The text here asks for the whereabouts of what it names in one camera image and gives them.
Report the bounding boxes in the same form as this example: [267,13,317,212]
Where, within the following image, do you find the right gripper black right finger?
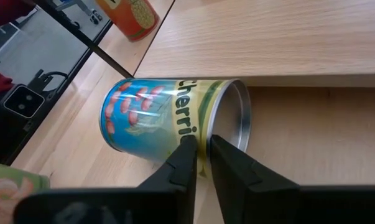
[210,134,300,224]

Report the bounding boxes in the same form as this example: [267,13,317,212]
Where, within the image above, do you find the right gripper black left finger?
[137,134,198,224]

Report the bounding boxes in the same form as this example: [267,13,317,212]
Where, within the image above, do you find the blue cherries label can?
[99,77,252,178]

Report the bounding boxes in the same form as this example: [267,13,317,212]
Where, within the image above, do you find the orange pineapple label can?
[95,0,160,42]

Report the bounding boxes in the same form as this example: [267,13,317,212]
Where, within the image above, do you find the green label can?
[0,161,51,224]

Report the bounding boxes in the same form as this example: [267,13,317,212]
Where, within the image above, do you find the person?
[0,0,35,97]

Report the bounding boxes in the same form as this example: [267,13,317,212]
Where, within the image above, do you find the wooden shelf with black frame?
[34,0,375,88]

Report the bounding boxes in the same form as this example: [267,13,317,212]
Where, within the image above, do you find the black table frame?
[0,18,113,166]

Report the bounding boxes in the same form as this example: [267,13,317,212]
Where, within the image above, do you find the table-level camera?
[2,84,46,119]

